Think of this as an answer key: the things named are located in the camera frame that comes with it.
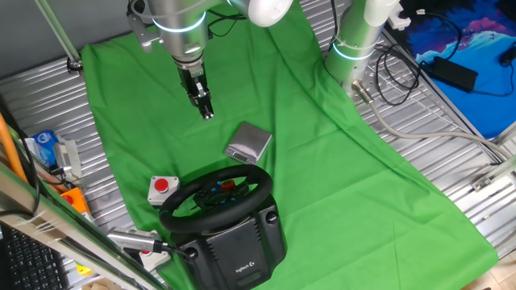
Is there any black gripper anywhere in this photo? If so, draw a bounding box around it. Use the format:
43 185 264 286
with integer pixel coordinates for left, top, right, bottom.
176 63 215 121

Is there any black steering wheel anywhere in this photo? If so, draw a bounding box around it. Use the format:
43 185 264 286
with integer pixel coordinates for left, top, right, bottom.
158 164 274 234

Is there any silver digital scale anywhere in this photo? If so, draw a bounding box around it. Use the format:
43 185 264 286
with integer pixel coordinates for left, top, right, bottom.
223 121 273 165

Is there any grey box red button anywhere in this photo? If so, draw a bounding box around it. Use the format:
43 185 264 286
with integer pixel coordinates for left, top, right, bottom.
139 249 173 271
147 175 181 207

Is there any orange box red button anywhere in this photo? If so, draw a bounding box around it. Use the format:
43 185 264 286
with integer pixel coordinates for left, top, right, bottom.
60 187 92 215

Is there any aluminium stand pole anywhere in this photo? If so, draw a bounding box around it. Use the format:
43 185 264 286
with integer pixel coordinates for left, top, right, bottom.
34 0 85 74

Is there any blue tissue pack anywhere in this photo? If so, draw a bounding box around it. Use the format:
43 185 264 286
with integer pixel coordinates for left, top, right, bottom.
24 129 83 170

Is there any green cloth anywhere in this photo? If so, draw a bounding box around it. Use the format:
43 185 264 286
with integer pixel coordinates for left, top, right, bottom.
80 0 499 290

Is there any orange tube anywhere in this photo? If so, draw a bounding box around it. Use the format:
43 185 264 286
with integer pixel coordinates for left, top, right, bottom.
0 112 29 184

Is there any white power strip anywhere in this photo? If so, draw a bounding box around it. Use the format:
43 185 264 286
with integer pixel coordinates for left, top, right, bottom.
385 0 412 31

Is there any black keyboard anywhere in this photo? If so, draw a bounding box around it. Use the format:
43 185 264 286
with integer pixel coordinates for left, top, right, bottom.
0 225 69 290

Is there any black power adapter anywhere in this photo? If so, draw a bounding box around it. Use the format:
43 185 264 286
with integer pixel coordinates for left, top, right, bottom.
431 56 480 93

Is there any blue patterned mat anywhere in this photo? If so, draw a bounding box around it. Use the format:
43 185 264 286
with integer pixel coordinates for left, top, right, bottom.
398 0 516 140

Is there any black computer mouse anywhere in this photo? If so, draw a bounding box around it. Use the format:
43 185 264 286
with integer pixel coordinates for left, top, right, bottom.
498 43 516 68

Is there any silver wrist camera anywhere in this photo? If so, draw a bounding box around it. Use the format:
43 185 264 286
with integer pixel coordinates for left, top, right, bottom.
127 0 157 54

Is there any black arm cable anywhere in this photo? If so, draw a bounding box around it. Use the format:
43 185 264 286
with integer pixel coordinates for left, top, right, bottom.
203 6 249 39

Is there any black camera cable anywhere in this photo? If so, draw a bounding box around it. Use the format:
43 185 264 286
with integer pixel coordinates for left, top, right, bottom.
160 242 191 259

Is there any silver exterior camera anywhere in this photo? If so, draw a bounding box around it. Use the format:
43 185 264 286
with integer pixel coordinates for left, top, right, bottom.
106 226 164 254

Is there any black cable coil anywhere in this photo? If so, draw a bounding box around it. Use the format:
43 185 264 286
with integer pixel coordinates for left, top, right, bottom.
374 42 424 108

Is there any aluminium frame bar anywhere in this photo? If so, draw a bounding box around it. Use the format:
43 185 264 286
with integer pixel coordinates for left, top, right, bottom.
0 160 169 290

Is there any thick grey cable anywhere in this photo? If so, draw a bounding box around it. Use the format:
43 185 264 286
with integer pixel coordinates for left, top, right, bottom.
351 79 513 162

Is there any aluminium stand bracket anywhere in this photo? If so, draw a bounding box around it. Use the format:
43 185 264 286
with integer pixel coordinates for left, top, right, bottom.
470 155 516 193

